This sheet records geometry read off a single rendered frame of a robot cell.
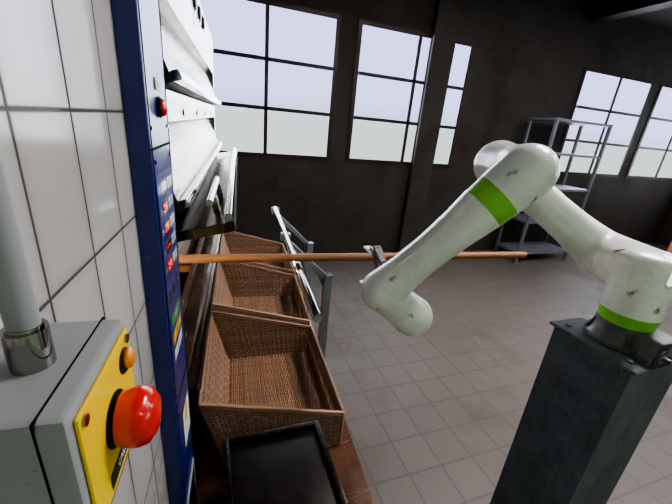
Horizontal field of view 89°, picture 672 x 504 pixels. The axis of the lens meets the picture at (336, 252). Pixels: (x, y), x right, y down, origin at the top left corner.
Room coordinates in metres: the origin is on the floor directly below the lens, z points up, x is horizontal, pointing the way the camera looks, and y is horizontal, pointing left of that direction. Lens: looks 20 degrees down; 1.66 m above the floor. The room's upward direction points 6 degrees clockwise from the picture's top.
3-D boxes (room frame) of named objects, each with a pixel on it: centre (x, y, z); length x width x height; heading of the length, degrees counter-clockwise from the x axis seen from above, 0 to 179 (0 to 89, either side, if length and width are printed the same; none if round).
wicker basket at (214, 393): (1.11, 0.22, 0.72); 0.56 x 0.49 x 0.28; 18
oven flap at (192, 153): (1.59, 0.65, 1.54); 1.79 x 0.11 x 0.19; 17
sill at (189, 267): (1.58, 0.67, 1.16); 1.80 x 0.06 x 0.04; 17
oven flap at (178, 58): (1.59, 0.65, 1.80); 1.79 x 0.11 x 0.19; 17
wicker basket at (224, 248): (2.25, 0.57, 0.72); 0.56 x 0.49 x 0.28; 18
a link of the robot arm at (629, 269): (0.80, -0.76, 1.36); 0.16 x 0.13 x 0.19; 0
